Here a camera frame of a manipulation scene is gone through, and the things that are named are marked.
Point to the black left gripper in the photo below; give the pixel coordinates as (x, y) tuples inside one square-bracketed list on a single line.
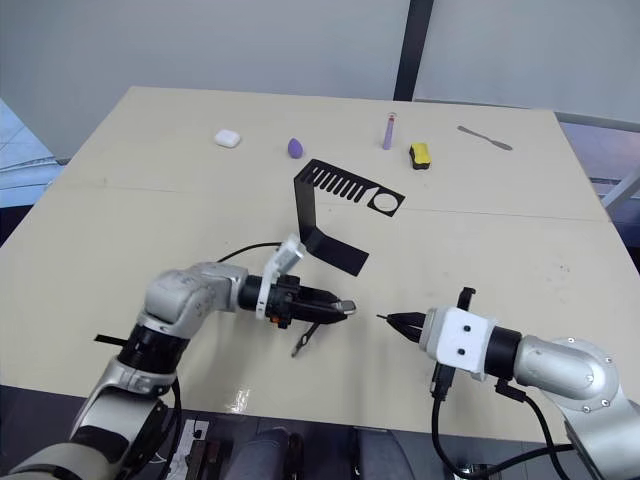
[(286, 300)]

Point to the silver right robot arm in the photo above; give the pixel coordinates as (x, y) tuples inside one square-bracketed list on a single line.
[(565, 362)]

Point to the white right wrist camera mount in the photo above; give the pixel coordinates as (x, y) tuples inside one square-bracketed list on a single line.
[(460, 340)]

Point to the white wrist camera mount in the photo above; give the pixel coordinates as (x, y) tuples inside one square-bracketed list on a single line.
[(287, 255), (460, 340)]

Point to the white earbuds case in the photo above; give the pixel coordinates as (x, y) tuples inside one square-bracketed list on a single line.
[(227, 138)]

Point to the dark rounded shape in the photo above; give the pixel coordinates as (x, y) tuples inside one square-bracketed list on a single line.
[(265, 455)]

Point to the grey metal spatula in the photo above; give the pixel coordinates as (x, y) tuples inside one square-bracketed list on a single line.
[(482, 136)]

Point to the black bent metal watch stand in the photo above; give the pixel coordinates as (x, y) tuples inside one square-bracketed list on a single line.
[(306, 210)]

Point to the white power strip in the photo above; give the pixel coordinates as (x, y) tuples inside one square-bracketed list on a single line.
[(192, 442)]

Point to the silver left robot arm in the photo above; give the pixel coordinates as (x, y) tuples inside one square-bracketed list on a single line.
[(175, 295)]

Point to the dark vertical pillar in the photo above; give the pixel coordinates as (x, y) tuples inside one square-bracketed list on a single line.
[(415, 45)]

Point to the yellow and black sponge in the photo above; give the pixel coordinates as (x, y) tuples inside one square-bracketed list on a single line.
[(421, 155)]

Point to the purple makeup sponge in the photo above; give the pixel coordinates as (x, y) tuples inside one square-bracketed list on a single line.
[(295, 148)]

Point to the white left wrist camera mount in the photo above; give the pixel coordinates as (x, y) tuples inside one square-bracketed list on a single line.
[(287, 255)]

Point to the black flat strip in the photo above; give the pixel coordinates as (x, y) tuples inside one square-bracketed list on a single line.
[(107, 340)]

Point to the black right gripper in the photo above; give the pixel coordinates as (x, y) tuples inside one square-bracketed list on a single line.
[(466, 296)]

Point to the purple lipstick tube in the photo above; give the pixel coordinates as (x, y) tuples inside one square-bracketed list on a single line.
[(389, 132)]

